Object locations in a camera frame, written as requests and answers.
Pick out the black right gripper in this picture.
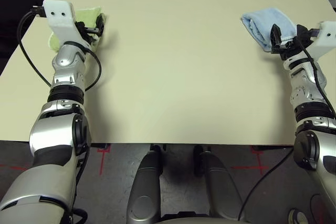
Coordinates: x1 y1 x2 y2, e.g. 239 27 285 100
271 24 316 61

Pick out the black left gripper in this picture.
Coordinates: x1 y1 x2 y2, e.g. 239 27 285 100
76 13 105 44

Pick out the green towel with white trim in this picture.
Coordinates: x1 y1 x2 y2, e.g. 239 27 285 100
47 5 106 53

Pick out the folded light blue towel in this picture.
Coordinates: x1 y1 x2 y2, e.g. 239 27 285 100
240 7 299 53

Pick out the black foam floor mat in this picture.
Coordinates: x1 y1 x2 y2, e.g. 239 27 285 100
0 0 50 59

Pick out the white sneaker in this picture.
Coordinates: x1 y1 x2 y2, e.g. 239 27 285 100
288 208 308 224

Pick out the cream robot torso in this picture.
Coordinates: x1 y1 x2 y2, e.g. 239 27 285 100
157 212 250 224

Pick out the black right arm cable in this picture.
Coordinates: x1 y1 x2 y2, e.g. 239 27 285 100
237 28 336 221

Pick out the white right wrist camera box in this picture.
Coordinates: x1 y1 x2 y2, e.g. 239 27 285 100
283 20 336 70

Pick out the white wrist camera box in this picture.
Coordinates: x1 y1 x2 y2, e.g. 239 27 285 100
283 20 336 70
43 0 93 51

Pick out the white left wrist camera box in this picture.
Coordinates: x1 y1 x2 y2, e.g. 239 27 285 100
43 0 93 51

